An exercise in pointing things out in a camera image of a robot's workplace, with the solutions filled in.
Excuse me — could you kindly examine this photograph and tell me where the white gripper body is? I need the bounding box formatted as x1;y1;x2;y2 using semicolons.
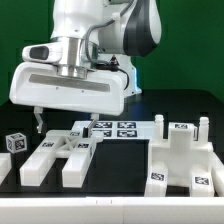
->
9;62;126;116

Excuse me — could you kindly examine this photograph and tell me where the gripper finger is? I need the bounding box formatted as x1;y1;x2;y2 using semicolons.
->
82;113;99;138
34;106;43;134

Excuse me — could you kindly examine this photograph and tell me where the white chair back frame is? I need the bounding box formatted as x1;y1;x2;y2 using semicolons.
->
20;130;103;188

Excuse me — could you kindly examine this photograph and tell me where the white tagged cube nut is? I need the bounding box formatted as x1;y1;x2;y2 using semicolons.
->
6;133;27;154
193;126;198;141

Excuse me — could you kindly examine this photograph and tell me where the white chair seat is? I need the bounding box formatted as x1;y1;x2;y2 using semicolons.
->
148;115;213;187

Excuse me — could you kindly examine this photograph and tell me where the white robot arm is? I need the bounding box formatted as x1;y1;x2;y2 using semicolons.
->
9;0;162;137

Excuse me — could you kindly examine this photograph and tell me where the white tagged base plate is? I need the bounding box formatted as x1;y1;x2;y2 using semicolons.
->
71;120;158;141

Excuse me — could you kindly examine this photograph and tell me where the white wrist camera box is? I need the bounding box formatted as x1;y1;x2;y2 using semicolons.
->
22;42;63;63

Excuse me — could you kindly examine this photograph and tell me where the white left fence rail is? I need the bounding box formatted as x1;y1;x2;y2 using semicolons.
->
0;153;12;184

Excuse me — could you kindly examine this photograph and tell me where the white front fence rail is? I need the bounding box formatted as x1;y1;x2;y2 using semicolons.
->
0;197;224;224

